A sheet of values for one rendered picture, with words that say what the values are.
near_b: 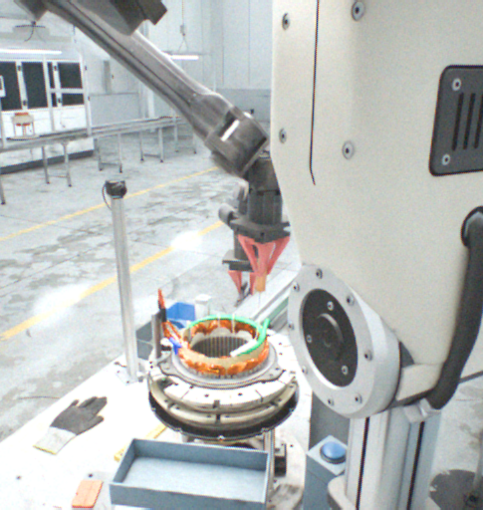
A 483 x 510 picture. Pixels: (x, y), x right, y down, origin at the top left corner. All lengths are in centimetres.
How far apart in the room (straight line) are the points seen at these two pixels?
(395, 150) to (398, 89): 4
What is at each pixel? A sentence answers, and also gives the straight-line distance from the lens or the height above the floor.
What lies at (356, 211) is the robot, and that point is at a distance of 37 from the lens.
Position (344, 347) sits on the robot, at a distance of 47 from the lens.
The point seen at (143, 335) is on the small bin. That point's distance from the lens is 174.
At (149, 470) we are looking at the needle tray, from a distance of 94.
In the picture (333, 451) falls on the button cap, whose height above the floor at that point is 104.
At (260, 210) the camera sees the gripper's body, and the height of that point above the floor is 146.
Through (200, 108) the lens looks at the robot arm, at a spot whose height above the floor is 162.
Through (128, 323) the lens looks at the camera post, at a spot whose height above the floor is 97.
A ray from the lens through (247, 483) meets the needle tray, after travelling 90.
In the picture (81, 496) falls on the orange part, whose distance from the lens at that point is 124.
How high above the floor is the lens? 167
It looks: 21 degrees down
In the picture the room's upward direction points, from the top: straight up
